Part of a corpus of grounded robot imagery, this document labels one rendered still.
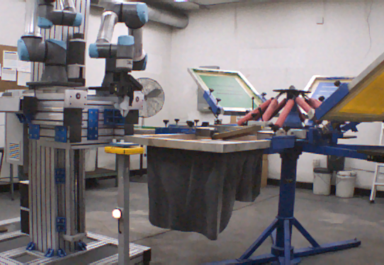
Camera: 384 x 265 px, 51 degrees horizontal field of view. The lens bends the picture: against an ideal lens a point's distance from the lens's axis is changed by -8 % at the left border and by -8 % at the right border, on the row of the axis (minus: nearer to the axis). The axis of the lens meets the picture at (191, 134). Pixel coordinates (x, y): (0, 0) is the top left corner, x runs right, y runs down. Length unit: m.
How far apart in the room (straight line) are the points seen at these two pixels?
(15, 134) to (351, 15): 5.22
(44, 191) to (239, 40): 5.33
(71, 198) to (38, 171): 0.27
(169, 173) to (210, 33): 5.71
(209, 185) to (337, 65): 4.83
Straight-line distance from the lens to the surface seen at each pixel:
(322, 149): 2.95
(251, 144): 2.08
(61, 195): 2.62
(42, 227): 2.72
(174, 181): 2.14
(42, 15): 2.08
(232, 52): 7.40
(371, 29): 6.58
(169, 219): 2.20
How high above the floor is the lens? 1.12
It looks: 3 degrees down
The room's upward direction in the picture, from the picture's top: 2 degrees clockwise
